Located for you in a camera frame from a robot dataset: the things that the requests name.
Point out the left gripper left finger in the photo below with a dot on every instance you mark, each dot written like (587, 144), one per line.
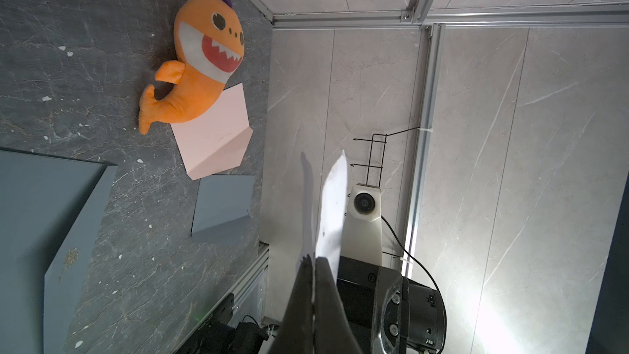
(296, 334)

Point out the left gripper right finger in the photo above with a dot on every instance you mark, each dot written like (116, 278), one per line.
(332, 332)

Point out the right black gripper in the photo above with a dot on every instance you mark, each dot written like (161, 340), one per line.
(389, 313)

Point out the white blue bordered letter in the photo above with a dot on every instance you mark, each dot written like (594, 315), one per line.
(323, 238)

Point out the grey envelope front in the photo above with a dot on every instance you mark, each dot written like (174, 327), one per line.
(222, 213)

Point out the grey envelope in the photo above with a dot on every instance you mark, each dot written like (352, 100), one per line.
(51, 212)
(222, 213)

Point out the grey envelope under pink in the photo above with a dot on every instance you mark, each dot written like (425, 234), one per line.
(51, 212)

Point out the orange shark plush toy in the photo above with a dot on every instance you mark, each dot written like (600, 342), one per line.
(210, 47)

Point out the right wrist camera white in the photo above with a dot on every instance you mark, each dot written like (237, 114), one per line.
(362, 230)

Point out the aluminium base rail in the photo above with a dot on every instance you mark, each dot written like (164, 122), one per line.
(233, 325)

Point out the black wire hook rack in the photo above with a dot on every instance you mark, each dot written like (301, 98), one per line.
(376, 156)

